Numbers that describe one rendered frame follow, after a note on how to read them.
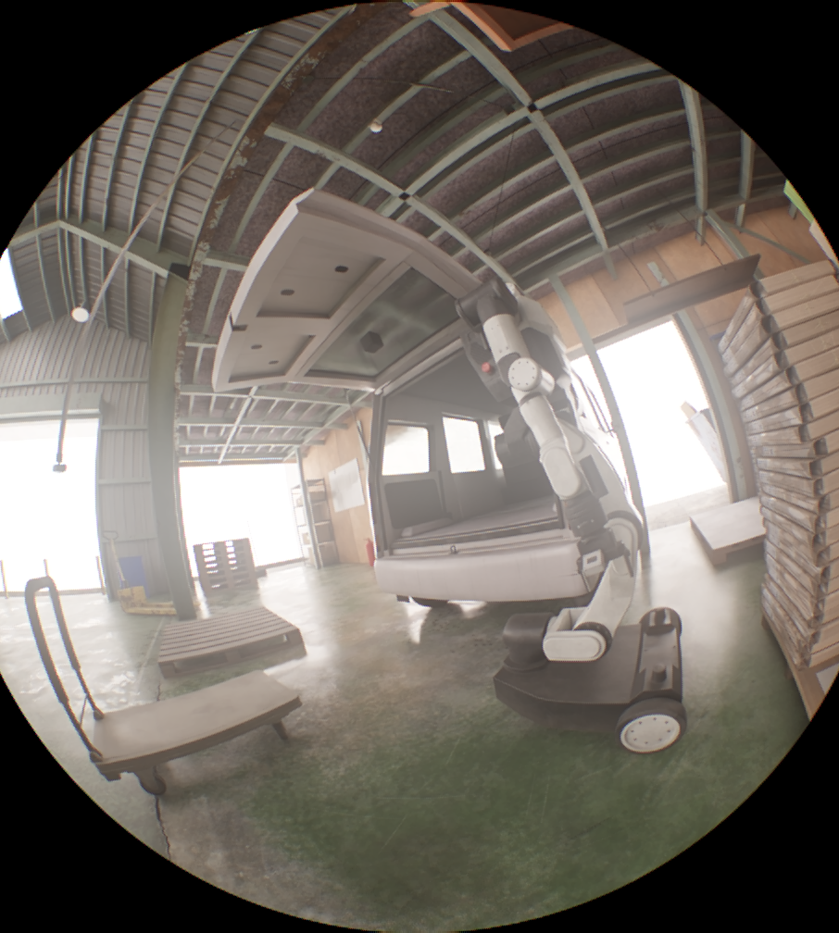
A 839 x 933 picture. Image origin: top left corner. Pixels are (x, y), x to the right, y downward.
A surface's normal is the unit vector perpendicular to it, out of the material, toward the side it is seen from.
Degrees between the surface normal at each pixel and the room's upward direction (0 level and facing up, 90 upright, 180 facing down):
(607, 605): 90
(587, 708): 90
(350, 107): 180
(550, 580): 92
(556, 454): 90
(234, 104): 159
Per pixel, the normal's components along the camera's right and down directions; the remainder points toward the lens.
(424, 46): 0.21, 0.97
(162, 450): 0.70, -0.26
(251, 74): -0.05, 0.91
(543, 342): 0.07, -0.03
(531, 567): -0.65, -0.05
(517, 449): -0.54, 0.40
